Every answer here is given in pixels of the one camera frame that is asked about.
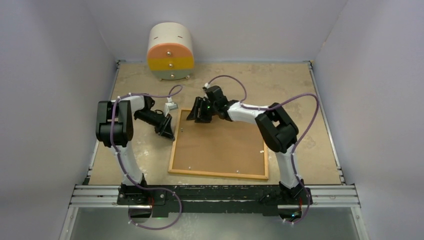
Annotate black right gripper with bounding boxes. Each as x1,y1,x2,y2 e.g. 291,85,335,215
188,96,219,123

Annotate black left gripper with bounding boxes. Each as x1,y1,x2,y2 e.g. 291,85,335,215
134,110,175,141

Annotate yellow picture frame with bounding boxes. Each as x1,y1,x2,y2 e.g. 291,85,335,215
167,108,270,181

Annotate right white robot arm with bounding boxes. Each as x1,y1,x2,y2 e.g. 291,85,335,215
186,84,304,204

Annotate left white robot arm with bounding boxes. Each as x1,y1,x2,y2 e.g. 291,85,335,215
95,93,175,205

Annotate round pastel drawer cabinet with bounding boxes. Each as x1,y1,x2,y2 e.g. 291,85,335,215
146,22,195,81

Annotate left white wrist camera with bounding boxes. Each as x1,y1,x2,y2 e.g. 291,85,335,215
163,97,179,116

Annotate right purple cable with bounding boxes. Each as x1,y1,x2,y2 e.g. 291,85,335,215
203,74,320,226

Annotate aluminium extrusion frame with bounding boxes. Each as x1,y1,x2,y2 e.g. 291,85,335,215
61,62,369,240

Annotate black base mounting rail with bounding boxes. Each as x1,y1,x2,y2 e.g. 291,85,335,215
117,184,313,221

